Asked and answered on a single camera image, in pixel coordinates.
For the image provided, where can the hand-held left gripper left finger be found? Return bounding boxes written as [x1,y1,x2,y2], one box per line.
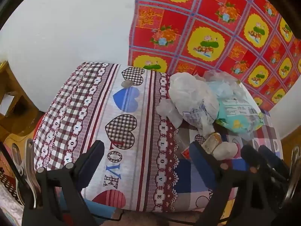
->
[22,140,105,226]

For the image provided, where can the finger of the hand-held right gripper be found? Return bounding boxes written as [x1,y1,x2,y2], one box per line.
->
[241,144,283,193]
[259,145,291,186]

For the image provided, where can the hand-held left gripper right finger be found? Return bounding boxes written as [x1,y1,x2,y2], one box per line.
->
[192,141,283,226]

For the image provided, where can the golden snack wrapper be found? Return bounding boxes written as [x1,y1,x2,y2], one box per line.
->
[203,132,222,154]

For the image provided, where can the clear wrapper with red label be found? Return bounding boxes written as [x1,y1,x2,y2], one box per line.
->
[175,129,195,160]

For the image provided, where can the white tissue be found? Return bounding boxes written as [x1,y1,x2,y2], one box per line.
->
[213,142,238,162]

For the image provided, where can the teal wet wipes pack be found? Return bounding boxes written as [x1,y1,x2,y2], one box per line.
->
[215,98,265,133]

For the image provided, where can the translucent plastic wrap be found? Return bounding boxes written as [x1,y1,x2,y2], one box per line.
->
[156,98,184,128]

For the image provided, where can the white plastic bag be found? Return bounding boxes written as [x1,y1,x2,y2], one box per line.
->
[168,73,220,136]

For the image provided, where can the clear plastic bag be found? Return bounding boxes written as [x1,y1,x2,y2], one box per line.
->
[203,70,247,104]

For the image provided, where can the metal spring clip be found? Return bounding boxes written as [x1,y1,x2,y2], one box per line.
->
[11,138,41,210]
[281,145,301,204]

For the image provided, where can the heart print checked bed sheet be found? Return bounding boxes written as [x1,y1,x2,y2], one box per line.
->
[33,62,283,213]

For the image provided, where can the wooden desk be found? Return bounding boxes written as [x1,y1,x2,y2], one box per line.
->
[0,61,39,142]

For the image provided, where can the black polka dot cloth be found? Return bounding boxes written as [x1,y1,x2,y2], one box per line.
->
[0,167,24,205]

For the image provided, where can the pink floral blanket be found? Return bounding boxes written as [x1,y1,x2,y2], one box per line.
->
[0,186,24,226]

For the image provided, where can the white paper sheet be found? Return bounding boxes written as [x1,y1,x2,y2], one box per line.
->
[0,94,16,115]

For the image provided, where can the red floral wall cloth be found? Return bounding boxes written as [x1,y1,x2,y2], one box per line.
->
[128,0,301,111]

